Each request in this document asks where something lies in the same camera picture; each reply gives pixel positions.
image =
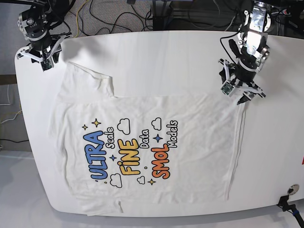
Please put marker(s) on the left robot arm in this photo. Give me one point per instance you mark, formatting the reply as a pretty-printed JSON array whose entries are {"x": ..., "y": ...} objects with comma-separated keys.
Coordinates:
[{"x": 249, "y": 46}]

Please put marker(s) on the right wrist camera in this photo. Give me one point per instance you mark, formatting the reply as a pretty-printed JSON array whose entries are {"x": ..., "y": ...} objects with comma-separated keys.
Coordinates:
[{"x": 46, "y": 64}]

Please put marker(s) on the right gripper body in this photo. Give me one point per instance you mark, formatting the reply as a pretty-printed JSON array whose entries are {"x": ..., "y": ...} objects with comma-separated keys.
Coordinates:
[{"x": 44, "y": 48}]

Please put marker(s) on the black metal frame post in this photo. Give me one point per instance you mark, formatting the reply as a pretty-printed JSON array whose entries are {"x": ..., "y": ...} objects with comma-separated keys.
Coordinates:
[{"x": 161, "y": 12}]

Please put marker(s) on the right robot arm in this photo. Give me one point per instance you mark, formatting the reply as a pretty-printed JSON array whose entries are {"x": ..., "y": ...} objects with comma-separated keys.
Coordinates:
[{"x": 44, "y": 27}]

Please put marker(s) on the white printed T-shirt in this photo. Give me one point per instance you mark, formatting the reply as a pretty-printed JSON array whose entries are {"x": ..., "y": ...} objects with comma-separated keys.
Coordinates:
[{"x": 149, "y": 149}]

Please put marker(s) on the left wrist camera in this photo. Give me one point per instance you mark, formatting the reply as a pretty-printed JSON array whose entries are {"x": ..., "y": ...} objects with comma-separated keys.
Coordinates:
[{"x": 228, "y": 88}]

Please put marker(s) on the silver table grommet right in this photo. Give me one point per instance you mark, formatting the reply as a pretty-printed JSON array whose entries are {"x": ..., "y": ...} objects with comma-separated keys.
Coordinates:
[{"x": 293, "y": 189}]

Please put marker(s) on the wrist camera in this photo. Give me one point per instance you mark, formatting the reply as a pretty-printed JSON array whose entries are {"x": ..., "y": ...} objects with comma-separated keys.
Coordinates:
[
  {"x": 46, "y": 64},
  {"x": 228, "y": 88}
]

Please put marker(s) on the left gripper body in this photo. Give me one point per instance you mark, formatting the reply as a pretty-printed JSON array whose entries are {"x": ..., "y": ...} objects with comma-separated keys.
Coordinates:
[{"x": 243, "y": 79}]

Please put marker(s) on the black clamp with cable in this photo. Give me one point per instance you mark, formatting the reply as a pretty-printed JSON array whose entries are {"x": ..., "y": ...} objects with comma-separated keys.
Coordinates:
[{"x": 285, "y": 206}]

